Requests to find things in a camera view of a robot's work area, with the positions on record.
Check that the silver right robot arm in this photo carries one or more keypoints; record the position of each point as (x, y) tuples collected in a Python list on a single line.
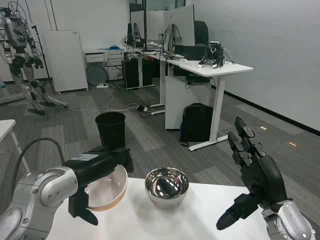
[(290, 222)]

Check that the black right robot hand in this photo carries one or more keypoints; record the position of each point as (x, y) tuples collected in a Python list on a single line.
[(265, 180)]

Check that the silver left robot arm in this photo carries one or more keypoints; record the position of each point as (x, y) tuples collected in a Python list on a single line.
[(32, 200)]

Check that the black and white power strip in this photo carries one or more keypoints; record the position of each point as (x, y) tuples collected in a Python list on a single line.
[(145, 108)]

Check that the large white-backed monitor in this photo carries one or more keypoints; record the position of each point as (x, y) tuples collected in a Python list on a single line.
[(181, 23)]

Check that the long white office desk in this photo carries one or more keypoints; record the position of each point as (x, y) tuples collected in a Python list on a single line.
[(155, 56)]

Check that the black box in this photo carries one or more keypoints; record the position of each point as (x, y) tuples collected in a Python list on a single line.
[(191, 52)]

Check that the black computer tower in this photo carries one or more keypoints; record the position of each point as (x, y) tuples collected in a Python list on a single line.
[(131, 73)]

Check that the white drawer cabinet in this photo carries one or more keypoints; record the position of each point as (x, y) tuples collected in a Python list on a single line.
[(112, 60)]

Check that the shiny steel bowl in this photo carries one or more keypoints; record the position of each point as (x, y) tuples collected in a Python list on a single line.
[(166, 186)]

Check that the white rolling panel board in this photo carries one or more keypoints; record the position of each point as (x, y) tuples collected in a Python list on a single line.
[(65, 60)]

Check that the small black robot gripper device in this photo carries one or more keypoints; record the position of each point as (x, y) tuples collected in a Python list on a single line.
[(213, 56)]

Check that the black waste bin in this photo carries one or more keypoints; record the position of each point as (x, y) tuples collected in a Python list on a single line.
[(111, 130)]

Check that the white standing desk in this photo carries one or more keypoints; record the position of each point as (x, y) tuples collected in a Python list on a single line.
[(220, 70)]

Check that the black backpack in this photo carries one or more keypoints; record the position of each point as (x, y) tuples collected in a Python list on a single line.
[(197, 122)]

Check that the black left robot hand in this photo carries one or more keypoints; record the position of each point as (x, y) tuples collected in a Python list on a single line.
[(97, 161)]

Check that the silver humanoid robot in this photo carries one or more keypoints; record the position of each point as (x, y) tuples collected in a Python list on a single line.
[(18, 37)]

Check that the round grey tray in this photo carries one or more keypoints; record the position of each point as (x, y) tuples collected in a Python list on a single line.
[(96, 75)]

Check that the black office chair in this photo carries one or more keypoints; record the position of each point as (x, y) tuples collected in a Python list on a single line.
[(201, 32)]

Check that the white and orange plastic bowl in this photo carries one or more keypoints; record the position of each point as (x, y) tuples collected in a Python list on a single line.
[(110, 190)]

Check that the blue item on cabinet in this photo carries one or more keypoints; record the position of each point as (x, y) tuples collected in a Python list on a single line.
[(114, 47)]

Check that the white side table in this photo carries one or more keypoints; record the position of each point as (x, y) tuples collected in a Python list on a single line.
[(6, 127)]

